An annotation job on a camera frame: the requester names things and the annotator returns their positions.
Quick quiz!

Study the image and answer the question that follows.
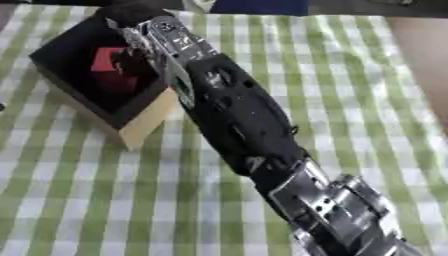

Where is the red block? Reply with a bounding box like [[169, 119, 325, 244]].
[[89, 46, 144, 96]]

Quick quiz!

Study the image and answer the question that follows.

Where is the tan cardboard box black inside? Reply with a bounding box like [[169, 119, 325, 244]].
[[28, 13, 181, 152]]

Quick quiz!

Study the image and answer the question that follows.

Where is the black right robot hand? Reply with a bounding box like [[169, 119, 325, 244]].
[[94, 0, 177, 78]]

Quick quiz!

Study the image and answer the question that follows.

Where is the blue object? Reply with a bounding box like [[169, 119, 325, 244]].
[[208, 0, 310, 17]]

